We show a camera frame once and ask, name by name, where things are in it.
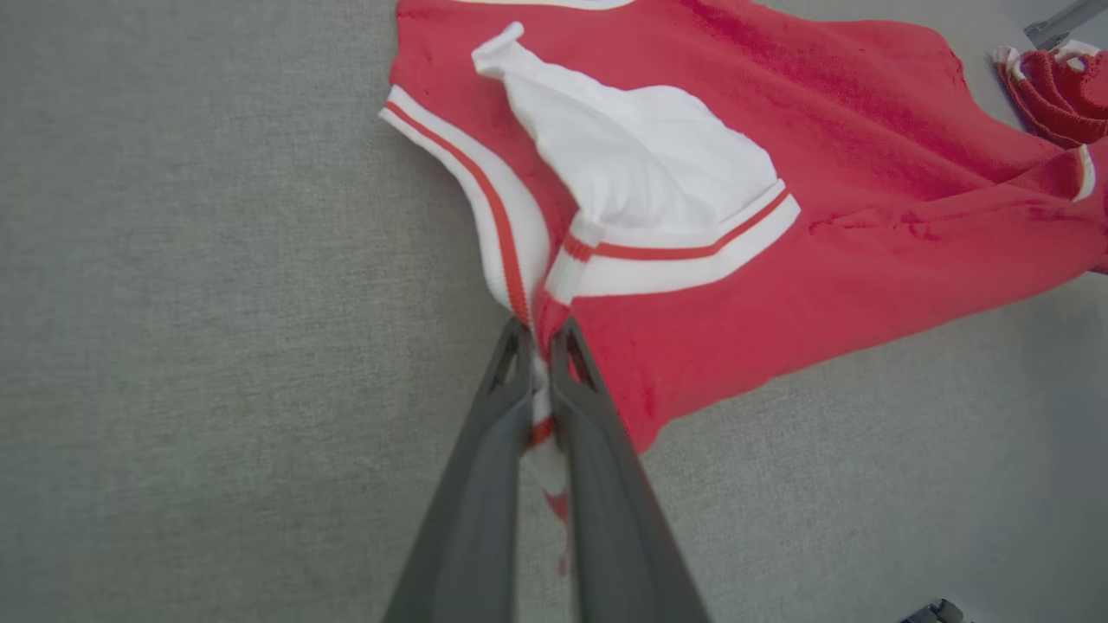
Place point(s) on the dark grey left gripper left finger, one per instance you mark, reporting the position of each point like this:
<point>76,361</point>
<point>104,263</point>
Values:
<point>472,536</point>

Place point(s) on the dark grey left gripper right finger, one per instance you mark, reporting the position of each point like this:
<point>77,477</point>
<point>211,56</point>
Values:
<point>619,536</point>

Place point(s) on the red basketball jersey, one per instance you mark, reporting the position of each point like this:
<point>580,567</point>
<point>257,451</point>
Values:
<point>822,260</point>

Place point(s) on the red shorts with white stripe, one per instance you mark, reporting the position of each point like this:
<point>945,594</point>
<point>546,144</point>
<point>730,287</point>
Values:
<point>1060,99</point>

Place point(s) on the grey fabric sofa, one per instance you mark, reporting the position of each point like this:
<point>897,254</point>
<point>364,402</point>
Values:
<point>173,303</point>

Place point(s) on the grey metal floor rail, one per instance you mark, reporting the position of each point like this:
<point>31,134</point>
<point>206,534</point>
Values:
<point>1060,24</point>

